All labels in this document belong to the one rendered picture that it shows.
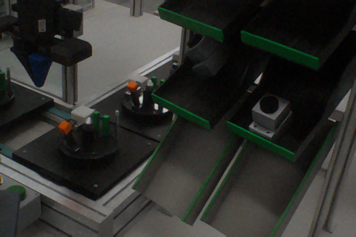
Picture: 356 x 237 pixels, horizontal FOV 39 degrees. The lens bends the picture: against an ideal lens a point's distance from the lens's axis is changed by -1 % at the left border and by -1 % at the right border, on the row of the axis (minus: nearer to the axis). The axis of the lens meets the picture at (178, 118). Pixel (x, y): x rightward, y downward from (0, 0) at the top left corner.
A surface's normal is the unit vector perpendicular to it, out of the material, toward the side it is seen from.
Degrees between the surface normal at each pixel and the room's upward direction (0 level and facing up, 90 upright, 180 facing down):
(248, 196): 45
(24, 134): 0
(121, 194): 0
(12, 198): 0
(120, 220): 90
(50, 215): 90
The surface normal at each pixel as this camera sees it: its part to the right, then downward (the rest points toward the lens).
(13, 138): 0.09, -0.86
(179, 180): -0.39, -0.37
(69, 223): -0.51, 0.40
